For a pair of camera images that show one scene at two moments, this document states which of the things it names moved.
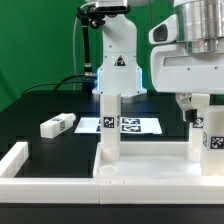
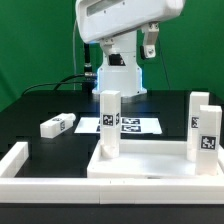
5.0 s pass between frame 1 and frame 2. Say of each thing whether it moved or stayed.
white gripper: moved
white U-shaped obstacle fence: stayed
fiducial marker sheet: stayed
